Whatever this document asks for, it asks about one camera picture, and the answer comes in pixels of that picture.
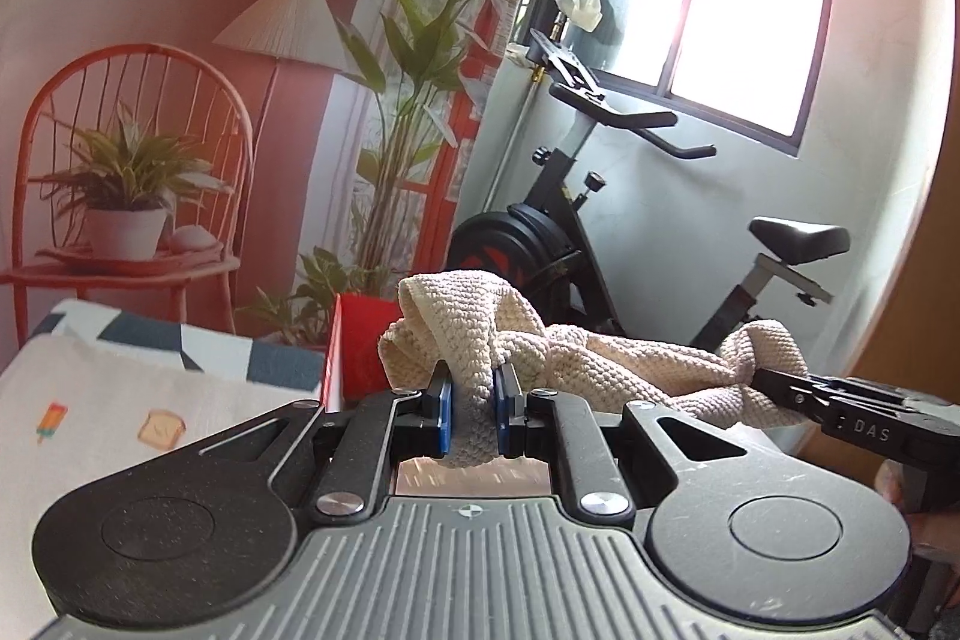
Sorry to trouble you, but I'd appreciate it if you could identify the white cloth on handlebar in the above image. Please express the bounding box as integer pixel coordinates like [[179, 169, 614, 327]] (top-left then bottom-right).
[[555, 0, 604, 34]]

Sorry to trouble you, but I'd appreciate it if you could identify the person's right hand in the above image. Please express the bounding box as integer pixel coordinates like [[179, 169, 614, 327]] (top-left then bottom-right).
[[874, 458, 960, 562]]

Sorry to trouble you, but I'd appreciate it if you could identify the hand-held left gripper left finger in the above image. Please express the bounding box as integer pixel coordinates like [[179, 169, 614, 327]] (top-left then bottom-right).
[[161, 361, 456, 521]]

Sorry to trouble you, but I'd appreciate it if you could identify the blue white geometric blanket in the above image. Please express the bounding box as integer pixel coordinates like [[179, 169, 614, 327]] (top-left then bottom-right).
[[41, 299, 332, 395]]

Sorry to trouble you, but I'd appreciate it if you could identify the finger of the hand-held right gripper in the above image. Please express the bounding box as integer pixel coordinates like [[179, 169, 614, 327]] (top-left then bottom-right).
[[750, 367, 835, 432]]

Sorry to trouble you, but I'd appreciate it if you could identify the white wall pipe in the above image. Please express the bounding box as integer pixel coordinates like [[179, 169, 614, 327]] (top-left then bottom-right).
[[487, 61, 542, 215]]

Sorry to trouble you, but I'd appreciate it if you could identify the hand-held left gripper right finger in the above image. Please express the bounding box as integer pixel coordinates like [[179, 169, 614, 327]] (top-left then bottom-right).
[[491, 361, 760, 519]]

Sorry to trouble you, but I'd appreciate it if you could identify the black exercise bike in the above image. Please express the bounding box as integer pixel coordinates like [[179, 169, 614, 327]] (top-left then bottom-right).
[[446, 29, 852, 357]]

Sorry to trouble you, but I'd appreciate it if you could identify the red strawberry print box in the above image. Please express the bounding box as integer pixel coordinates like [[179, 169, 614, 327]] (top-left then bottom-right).
[[321, 293, 407, 414]]

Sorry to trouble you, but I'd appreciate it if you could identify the cream knitted cloth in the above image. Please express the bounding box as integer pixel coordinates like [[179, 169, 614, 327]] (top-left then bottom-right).
[[377, 269, 811, 470]]

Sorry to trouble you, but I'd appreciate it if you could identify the wooden door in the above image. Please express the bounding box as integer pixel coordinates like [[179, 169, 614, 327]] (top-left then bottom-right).
[[825, 220, 960, 461]]

